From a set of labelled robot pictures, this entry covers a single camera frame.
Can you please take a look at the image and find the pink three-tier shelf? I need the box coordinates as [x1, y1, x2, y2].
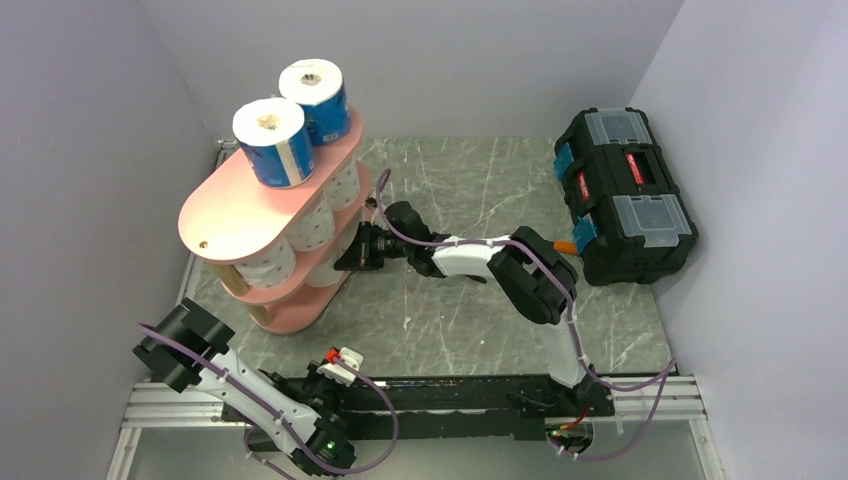
[178, 109, 372, 334]

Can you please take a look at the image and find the floral paper roll top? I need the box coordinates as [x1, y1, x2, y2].
[323, 160, 360, 211]

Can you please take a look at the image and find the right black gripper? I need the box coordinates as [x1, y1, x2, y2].
[333, 222, 412, 273]

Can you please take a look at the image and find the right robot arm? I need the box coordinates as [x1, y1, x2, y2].
[333, 201, 612, 416]

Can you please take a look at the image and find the white paper roll bottom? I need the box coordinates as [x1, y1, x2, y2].
[305, 257, 343, 288]

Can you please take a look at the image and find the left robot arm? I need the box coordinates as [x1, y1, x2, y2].
[133, 298, 364, 476]

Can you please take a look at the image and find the blue roll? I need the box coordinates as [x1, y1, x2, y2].
[278, 58, 351, 146]
[232, 97, 315, 189]

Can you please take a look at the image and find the black plastic toolbox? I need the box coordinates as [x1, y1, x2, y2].
[553, 107, 699, 286]

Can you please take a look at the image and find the orange handled screwdriver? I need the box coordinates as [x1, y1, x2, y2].
[553, 241, 578, 256]

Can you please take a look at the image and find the blue roll front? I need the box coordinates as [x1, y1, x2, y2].
[278, 58, 351, 146]

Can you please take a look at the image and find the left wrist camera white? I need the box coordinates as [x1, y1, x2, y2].
[317, 347, 364, 386]

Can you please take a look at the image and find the floral paper roll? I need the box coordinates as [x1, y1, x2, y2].
[323, 160, 360, 211]
[286, 194, 335, 252]
[235, 237, 296, 289]

